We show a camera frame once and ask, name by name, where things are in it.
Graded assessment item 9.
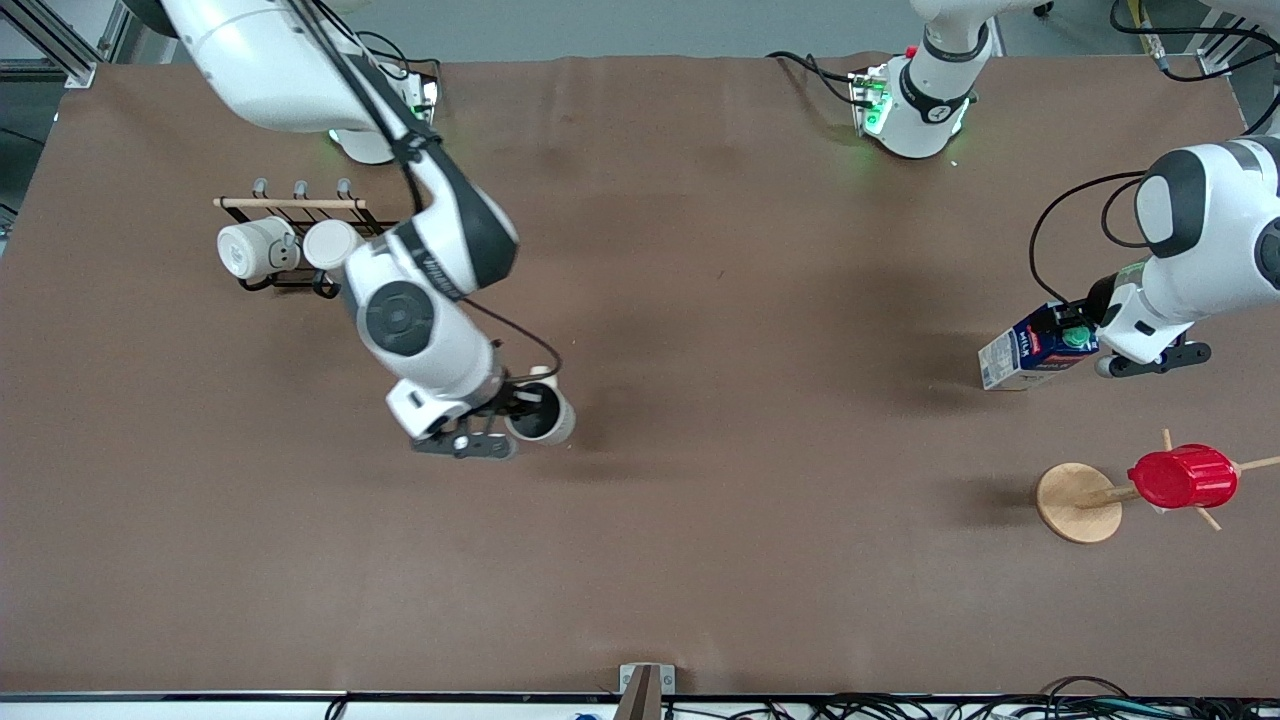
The white cup grey inside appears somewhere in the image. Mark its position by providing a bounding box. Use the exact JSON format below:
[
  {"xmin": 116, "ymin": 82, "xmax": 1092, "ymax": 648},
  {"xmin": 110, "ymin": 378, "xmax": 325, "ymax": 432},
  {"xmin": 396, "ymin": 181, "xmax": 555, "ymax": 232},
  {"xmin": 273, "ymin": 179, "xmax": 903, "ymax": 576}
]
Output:
[{"xmin": 505, "ymin": 365, "xmax": 578, "ymax": 447}]

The blue milk carton green cap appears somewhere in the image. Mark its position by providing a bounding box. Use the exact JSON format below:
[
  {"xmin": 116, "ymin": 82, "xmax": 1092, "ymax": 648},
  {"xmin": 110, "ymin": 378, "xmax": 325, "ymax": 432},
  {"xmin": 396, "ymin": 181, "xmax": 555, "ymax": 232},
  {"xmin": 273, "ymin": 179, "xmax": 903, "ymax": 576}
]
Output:
[{"xmin": 978, "ymin": 303, "xmax": 1101, "ymax": 392}]

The red ribbed cup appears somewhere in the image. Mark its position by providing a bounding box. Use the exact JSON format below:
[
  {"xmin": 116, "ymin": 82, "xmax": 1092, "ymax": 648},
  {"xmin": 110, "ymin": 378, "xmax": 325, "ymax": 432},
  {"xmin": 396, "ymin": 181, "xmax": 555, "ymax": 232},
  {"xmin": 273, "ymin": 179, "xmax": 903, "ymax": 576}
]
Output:
[{"xmin": 1127, "ymin": 444, "xmax": 1241, "ymax": 511}]

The wooden mug tree stand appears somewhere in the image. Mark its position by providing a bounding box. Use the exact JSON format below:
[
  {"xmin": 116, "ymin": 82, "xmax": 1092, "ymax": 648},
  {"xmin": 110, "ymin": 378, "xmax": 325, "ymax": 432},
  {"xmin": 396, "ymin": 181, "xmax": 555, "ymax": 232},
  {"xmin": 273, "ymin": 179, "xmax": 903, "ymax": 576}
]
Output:
[{"xmin": 1036, "ymin": 428, "xmax": 1280, "ymax": 544}]

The plain white mug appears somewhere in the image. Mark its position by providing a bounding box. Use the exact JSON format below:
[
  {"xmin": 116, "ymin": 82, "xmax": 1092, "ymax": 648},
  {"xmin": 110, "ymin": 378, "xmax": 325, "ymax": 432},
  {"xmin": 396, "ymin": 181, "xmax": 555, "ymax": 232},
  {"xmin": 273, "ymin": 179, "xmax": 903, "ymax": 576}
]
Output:
[{"xmin": 302, "ymin": 219, "xmax": 367, "ymax": 273}]

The white mug with print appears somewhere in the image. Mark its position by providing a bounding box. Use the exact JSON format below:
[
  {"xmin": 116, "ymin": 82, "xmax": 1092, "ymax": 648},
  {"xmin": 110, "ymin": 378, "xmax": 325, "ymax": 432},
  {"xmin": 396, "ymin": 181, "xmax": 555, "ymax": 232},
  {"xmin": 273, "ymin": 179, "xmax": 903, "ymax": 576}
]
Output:
[{"xmin": 217, "ymin": 216, "xmax": 301, "ymax": 283}]

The black wire mug rack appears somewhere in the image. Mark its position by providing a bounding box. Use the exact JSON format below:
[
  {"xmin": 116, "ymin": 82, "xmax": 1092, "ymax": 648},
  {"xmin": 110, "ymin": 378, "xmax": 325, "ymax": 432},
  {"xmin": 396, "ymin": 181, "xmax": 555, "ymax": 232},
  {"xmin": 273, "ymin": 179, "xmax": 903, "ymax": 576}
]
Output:
[{"xmin": 213, "ymin": 178, "xmax": 403, "ymax": 299}]

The aluminium frame profile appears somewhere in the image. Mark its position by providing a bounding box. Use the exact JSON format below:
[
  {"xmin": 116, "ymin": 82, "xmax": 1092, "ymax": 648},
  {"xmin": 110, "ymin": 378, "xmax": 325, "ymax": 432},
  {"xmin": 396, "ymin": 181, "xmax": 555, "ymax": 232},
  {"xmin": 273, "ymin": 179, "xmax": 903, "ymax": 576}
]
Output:
[
  {"xmin": 1195, "ymin": 25, "xmax": 1266, "ymax": 78},
  {"xmin": 0, "ymin": 0, "xmax": 137, "ymax": 89}
]

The brown camera post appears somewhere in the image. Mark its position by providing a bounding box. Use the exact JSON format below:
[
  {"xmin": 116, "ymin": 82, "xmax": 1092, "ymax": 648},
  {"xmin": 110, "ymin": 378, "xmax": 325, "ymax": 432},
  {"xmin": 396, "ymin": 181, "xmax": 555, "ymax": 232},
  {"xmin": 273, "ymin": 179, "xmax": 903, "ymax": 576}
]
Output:
[{"xmin": 612, "ymin": 665, "xmax": 663, "ymax": 720}]

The black right base cable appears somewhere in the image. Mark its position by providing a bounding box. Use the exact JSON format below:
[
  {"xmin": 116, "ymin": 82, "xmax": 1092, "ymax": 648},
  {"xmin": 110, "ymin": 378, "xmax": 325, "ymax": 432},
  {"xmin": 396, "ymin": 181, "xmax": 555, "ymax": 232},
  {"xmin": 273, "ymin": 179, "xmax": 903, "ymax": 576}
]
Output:
[{"xmin": 355, "ymin": 30, "xmax": 443, "ymax": 81}]

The black base cable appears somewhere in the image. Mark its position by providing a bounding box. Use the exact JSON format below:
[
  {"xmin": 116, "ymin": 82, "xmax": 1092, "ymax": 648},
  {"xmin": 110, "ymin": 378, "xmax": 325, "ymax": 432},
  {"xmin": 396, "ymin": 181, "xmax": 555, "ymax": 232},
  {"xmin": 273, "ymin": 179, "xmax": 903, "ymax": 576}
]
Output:
[
  {"xmin": 355, "ymin": 30, "xmax": 443, "ymax": 81},
  {"xmin": 767, "ymin": 50, "xmax": 863, "ymax": 107}
]

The black left base cable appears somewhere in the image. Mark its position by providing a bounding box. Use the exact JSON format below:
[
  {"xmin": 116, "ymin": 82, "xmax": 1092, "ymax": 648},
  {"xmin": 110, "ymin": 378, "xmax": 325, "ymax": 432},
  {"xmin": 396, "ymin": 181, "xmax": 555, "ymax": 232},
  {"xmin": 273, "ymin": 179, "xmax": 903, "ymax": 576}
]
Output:
[{"xmin": 767, "ymin": 50, "xmax": 863, "ymax": 107}]

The black cable bundle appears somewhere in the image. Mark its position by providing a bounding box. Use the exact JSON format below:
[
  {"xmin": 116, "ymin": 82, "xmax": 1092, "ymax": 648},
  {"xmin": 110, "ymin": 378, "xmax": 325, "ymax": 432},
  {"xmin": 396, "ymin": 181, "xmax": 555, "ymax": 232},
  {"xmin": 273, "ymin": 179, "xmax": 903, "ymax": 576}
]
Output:
[{"xmin": 660, "ymin": 675, "xmax": 1280, "ymax": 720}]

